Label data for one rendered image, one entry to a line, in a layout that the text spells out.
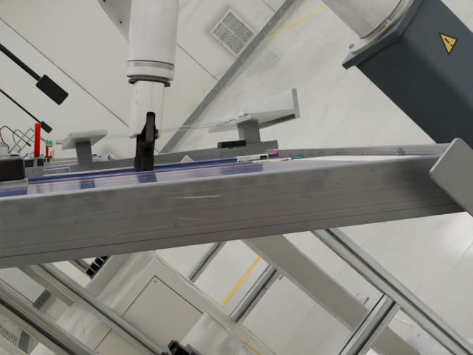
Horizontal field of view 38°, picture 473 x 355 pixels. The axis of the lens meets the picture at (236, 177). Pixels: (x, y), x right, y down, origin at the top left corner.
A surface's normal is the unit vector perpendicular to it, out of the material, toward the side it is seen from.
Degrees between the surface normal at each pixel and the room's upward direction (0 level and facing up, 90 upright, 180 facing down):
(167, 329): 90
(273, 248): 90
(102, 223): 90
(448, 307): 0
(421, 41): 90
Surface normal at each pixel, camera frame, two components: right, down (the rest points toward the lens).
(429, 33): 0.44, -0.23
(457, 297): -0.74, -0.64
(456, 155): 0.25, 0.03
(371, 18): -0.16, 0.47
